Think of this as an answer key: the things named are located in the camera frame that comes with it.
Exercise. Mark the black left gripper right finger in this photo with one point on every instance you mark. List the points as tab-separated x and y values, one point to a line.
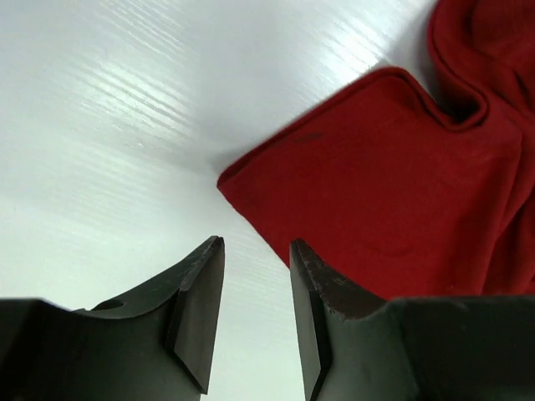
354	345

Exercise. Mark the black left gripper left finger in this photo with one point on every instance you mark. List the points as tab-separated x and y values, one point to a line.
153	342

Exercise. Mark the red t-shirt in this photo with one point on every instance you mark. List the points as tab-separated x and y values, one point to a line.
404	195

